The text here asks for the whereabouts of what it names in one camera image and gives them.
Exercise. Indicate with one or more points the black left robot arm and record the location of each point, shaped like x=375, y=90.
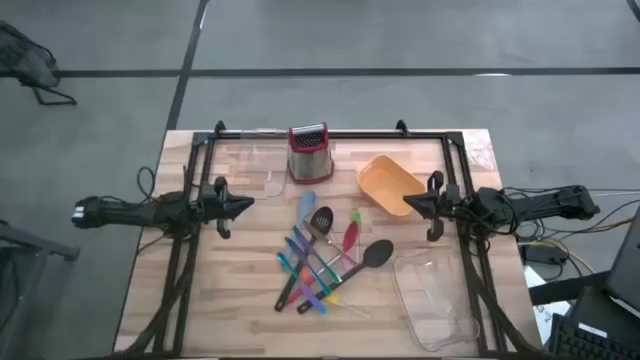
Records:
x=130, y=212

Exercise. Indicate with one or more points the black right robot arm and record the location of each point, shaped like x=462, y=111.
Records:
x=540, y=202

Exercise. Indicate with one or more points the black slotted serving spoon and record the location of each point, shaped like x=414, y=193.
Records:
x=321, y=220

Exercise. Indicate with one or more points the steel box grater red trim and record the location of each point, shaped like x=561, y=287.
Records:
x=310, y=160

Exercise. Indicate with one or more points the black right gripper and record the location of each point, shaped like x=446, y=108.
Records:
x=456, y=202

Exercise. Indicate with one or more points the clear plastic film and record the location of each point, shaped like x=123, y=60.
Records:
x=479, y=152

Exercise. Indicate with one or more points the grey side table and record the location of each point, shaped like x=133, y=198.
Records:
x=45, y=248

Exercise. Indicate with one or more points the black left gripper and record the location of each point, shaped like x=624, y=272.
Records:
x=207, y=205

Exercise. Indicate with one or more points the black power brick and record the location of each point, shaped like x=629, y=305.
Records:
x=542, y=254

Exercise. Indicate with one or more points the black mesh chair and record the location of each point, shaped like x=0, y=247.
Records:
x=25, y=60

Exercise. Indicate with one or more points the black desk support bar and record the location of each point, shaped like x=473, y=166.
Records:
x=565, y=290

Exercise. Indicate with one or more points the black keyboard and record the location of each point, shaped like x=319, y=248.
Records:
x=580, y=345

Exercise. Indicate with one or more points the red serving spoon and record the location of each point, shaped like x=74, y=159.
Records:
x=350, y=235

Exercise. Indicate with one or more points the black metal table frame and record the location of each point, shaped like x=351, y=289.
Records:
x=375, y=135

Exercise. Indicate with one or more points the orange plastic bin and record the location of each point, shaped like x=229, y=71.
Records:
x=387, y=187

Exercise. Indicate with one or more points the dark laptop computer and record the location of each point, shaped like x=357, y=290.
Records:
x=627, y=265

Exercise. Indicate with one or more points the clear plastic rounded bin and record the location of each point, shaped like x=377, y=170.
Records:
x=435, y=300

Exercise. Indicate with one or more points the white paper sheet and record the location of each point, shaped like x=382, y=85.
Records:
x=547, y=317

